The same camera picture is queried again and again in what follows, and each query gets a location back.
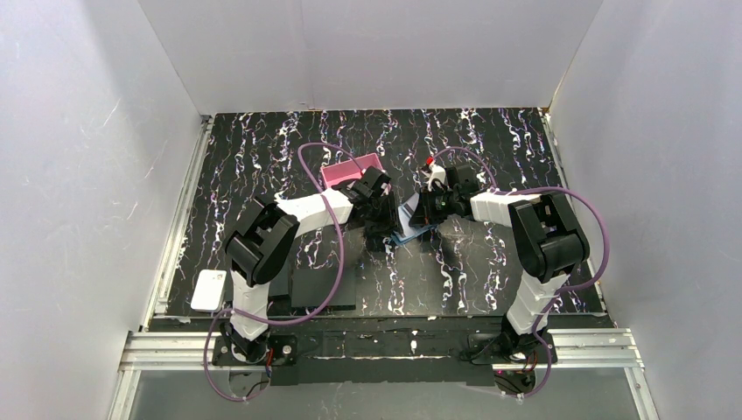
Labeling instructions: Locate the blue leather card holder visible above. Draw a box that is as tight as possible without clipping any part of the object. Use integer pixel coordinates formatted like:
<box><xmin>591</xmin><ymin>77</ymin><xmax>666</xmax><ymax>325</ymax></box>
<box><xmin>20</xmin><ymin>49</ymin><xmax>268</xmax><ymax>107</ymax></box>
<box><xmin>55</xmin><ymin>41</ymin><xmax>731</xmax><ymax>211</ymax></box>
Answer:
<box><xmin>391</xmin><ymin>192</ymin><xmax>435</xmax><ymax>246</ymax></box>

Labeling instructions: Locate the pink plastic tray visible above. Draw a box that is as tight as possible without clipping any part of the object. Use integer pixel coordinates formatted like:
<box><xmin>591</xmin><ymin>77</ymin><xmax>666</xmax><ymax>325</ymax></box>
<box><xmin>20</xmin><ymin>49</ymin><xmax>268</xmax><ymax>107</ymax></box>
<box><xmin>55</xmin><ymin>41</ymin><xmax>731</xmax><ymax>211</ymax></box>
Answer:
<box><xmin>320</xmin><ymin>153</ymin><xmax>383</xmax><ymax>189</ymax></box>

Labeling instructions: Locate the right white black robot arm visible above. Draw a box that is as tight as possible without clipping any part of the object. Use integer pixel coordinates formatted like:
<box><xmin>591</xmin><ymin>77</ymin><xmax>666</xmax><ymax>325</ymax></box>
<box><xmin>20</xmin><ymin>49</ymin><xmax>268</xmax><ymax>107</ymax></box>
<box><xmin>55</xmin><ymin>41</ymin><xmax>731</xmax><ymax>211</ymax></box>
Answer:
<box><xmin>408</xmin><ymin>159</ymin><xmax>590</xmax><ymax>361</ymax></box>

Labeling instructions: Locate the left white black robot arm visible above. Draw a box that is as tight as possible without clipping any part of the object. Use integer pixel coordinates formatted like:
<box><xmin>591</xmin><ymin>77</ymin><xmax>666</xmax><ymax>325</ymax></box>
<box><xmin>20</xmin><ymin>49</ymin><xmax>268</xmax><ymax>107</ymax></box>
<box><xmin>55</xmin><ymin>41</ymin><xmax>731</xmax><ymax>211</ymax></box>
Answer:
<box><xmin>220</xmin><ymin>167</ymin><xmax>399</xmax><ymax>364</ymax></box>

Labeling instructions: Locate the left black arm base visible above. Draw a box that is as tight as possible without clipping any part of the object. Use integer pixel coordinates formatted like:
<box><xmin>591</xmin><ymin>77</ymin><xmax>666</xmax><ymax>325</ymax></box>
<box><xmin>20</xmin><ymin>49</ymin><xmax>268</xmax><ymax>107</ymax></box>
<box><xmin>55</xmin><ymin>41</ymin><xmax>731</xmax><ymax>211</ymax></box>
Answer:
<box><xmin>211</xmin><ymin>334</ymin><xmax>298</xmax><ymax>367</ymax></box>

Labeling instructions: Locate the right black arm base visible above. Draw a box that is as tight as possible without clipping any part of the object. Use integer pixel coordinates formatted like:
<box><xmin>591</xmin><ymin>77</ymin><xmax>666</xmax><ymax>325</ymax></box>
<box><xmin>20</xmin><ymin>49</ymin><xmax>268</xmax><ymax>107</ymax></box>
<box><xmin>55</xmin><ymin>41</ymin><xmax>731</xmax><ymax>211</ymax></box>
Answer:
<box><xmin>459</xmin><ymin>332</ymin><xmax>558</xmax><ymax>368</ymax></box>

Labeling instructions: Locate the large black flat plate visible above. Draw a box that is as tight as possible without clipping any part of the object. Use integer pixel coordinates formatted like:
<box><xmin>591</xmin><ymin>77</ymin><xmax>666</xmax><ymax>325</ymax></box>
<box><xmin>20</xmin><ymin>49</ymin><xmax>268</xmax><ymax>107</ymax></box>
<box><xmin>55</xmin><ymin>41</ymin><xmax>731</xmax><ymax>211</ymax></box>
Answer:
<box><xmin>290</xmin><ymin>268</ymin><xmax>357</xmax><ymax>310</ymax></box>

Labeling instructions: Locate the small black flat plate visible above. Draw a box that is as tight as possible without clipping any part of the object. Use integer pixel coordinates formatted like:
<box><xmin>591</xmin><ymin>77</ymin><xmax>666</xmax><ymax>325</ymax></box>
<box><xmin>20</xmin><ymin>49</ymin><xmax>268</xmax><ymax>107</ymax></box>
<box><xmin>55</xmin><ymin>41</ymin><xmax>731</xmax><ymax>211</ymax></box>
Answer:
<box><xmin>269</xmin><ymin>264</ymin><xmax>292</xmax><ymax>298</ymax></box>

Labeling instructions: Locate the white rectangular device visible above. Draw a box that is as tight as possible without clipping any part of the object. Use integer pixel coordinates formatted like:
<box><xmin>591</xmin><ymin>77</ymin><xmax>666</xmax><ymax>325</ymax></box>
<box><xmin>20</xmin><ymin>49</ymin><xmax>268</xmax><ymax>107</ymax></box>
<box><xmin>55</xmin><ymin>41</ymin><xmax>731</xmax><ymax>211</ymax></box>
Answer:
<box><xmin>190</xmin><ymin>269</ymin><xmax>227</xmax><ymax>313</ymax></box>

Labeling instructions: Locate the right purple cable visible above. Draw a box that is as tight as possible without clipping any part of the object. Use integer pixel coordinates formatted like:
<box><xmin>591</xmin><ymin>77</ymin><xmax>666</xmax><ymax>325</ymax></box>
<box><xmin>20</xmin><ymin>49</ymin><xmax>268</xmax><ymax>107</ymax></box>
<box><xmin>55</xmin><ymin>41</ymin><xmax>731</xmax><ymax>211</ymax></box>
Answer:
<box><xmin>425</xmin><ymin>146</ymin><xmax>611</xmax><ymax>399</ymax></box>

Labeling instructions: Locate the aluminium front rail frame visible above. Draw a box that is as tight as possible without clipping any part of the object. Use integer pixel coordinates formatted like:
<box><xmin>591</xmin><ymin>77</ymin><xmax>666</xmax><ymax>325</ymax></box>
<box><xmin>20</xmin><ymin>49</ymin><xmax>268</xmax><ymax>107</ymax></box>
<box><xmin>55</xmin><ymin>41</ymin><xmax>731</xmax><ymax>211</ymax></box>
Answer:
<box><xmin>108</xmin><ymin>328</ymin><xmax>658</xmax><ymax>419</ymax></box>

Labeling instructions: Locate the aluminium left side rail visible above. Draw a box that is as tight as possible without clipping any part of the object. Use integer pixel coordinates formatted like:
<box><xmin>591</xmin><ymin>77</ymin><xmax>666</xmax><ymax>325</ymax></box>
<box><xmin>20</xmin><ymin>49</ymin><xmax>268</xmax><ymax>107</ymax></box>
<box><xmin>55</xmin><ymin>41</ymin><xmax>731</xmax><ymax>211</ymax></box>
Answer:
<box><xmin>138</xmin><ymin>115</ymin><xmax>214</xmax><ymax>333</ymax></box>

